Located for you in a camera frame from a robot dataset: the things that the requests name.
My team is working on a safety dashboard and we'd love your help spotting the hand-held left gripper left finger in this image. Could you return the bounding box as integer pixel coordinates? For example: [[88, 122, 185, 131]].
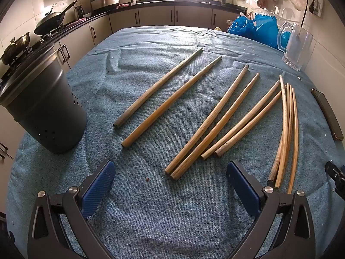
[[27, 160, 119, 259]]

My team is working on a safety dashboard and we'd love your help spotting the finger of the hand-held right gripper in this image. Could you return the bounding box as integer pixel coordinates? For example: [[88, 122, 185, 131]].
[[325, 160, 345, 195]]

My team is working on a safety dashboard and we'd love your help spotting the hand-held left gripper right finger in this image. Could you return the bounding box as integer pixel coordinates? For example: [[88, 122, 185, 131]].
[[226, 160, 316, 259]]

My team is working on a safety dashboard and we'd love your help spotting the thick wooden chopstick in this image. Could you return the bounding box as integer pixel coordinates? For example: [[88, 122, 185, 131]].
[[170, 72, 260, 181], [201, 80, 281, 160], [214, 90, 283, 158], [121, 56, 223, 148], [113, 47, 204, 129], [164, 64, 249, 174]]

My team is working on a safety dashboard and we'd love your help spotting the dark grey perforated utensil holder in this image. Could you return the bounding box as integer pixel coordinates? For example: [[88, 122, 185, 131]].
[[0, 43, 87, 155]]

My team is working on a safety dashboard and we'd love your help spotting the thin bamboo chopstick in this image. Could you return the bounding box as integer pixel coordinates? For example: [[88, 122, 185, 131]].
[[287, 87, 300, 194], [268, 74, 288, 182], [270, 82, 293, 189], [274, 84, 295, 189]]

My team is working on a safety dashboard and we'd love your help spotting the black flat case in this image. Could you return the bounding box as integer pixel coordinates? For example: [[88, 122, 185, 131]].
[[311, 88, 344, 141]]

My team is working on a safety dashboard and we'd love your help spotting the blue table cloth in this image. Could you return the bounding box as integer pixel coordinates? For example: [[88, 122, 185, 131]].
[[5, 25, 345, 259]]

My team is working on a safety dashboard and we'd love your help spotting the clear glass mug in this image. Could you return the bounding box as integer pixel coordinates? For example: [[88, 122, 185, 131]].
[[277, 22, 314, 72]]

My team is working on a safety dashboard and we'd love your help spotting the gas stove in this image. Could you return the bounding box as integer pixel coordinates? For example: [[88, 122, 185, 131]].
[[0, 23, 66, 87]]

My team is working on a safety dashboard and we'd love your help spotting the blue plastic bag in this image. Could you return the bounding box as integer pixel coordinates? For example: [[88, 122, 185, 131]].
[[227, 13, 290, 50]]

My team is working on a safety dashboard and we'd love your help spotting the metal cooking pot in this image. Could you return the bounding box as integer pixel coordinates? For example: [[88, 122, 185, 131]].
[[0, 32, 31, 66]]

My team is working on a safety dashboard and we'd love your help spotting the black wok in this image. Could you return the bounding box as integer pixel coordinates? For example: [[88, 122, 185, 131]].
[[34, 0, 78, 36]]

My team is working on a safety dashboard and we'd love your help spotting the silver rice cooker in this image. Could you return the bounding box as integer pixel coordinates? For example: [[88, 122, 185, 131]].
[[90, 0, 119, 12]]

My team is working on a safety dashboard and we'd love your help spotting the black kitchen countertop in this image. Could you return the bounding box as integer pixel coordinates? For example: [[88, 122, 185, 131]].
[[0, 0, 247, 87]]

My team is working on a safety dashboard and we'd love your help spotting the white wall socket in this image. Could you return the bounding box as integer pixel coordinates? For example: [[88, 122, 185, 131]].
[[310, 0, 324, 17]]

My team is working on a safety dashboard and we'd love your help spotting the black power cable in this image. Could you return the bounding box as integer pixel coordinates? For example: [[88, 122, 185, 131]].
[[300, 0, 318, 29]]

